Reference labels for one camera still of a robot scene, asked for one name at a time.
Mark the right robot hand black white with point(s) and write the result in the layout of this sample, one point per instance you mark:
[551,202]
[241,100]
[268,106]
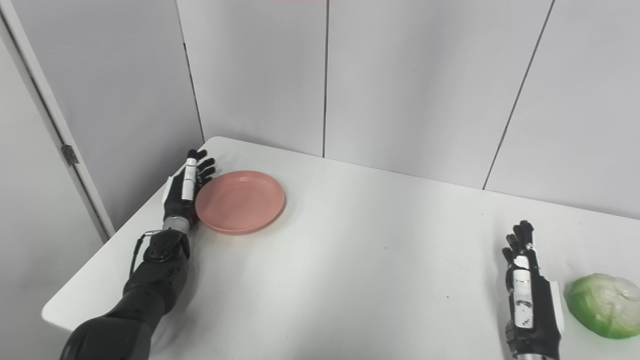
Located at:
[530,305]

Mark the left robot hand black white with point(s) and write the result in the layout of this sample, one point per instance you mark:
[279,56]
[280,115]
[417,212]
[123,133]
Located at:
[184,192]

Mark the pink plate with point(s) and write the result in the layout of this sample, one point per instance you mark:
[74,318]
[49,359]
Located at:
[241,201]

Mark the green white cabbage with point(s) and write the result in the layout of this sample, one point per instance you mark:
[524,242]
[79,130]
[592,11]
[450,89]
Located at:
[605,305]

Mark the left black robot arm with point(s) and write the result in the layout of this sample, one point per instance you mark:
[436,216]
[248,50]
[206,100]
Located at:
[140,295]

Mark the grey metal door hinge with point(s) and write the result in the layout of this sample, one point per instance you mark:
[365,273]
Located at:
[69,154]

